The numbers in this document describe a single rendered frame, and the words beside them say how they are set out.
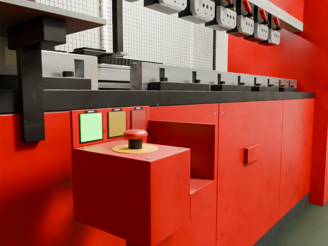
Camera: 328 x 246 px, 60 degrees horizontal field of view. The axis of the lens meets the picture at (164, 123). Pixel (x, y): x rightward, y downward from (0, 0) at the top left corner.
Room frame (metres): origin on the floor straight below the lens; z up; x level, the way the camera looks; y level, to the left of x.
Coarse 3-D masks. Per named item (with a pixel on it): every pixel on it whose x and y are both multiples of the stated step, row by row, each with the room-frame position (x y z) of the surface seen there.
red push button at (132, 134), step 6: (126, 132) 0.43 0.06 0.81; (132, 132) 0.42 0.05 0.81; (138, 132) 0.43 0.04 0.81; (144, 132) 0.43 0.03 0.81; (126, 138) 0.43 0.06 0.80; (132, 138) 0.42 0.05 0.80; (138, 138) 0.42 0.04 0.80; (144, 138) 0.43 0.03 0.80; (132, 144) 0.43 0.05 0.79; (138, 144) 0.43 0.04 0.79
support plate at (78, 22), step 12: (0, 0) 0.40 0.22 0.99; (12, 0) 0.41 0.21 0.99; (24, 0) 0.42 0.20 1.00; (0, 12) 0.45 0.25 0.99; (12, 12) 0.45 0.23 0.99; (24, 12) 0.45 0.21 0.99; (36, 12) 0.45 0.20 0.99; (48, 12) 0.45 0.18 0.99; (60, 12) 0.46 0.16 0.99; (72, 12) 0.48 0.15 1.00; (0, 24) 0.53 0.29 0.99; (12, 24) 0.53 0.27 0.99; (72, 24) 0.53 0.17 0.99; (84, 24) 0.53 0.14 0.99; (96, 24) 0.53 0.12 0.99; (0, 36) 0.63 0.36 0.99
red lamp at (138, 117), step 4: (132, 112) 0.56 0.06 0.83; (136, 112) 0.57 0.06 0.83; (140, 112) 0.58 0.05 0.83; (144, 112) 0.59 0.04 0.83; (132, 116) 0.56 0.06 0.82; (136, 116) 0.57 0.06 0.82; (140, 116) 0.58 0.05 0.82; (144, 116) 0.59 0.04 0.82; (132, 120) 0.56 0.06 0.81; (136, 120) 0.57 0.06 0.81; (140, 120) 0.58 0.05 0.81; (144, 120) 0.59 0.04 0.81; (132, 124) 0.56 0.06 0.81; (136, 124) 0.57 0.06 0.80; (140, 124) 0.58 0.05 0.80; (144, 124) 0.59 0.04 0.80; (132, 128) 0.56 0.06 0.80; (136, 128) 0.57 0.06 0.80; (140, 128) 0.58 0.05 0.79; (144, 128) 0.59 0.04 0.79
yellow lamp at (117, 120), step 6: (108, 114) 0.51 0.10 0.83; (114, 114) 0.52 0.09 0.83; (120, 114) 0.53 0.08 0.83; (108, 120) 0.51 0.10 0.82; (114, 120) 0.52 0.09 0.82; (120, 120) 0.53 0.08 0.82; (114, 126) 0.52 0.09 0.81; (120, 126) 0.53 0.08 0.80; (114, 132) 0.52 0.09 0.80; (120, 132) 0.53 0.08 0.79
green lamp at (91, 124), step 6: (84, 114) 0.46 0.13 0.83; (90, 114) 0.47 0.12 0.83; (96, 114) 0.48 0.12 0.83; (84, 120) 0.46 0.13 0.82; (90, 120) 0.47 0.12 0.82; (96, 120) 0.48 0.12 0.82; (84, 126) 0.46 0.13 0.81; (90, 126) 0.47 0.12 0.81; (96, 126) 0.48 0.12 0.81; (84, 132) 0.46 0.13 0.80; (90, 132) 0.47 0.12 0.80; (96, 132) 0.48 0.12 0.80; (84, 138) 0.46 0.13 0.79; (90, 138) 0.47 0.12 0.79; (96, 138) 0.48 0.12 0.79
